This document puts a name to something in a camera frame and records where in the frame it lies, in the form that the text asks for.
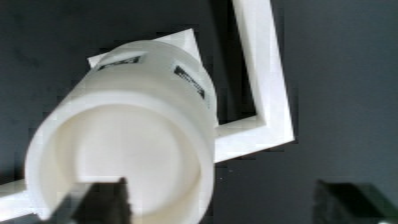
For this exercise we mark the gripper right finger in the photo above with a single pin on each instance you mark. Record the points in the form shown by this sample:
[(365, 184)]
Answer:
[(351, 203)]

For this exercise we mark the white lamp shade cone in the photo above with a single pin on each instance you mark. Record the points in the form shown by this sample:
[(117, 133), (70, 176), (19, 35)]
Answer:
[(131, 132)]

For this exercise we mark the white U-shaped fence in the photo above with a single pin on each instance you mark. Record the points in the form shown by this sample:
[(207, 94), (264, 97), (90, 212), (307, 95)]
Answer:
[(246, 135)]

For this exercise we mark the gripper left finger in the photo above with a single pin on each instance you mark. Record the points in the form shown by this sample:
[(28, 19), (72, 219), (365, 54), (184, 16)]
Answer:
[(95, 204)]

